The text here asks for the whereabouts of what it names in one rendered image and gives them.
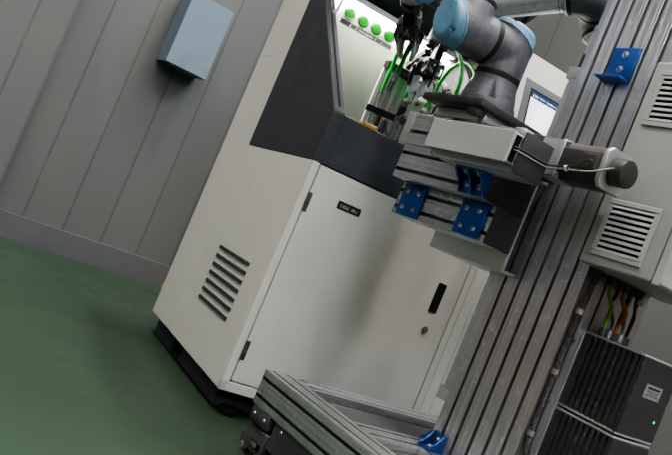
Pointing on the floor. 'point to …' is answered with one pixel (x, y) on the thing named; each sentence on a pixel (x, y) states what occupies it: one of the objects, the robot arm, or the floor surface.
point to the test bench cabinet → (250, 275)
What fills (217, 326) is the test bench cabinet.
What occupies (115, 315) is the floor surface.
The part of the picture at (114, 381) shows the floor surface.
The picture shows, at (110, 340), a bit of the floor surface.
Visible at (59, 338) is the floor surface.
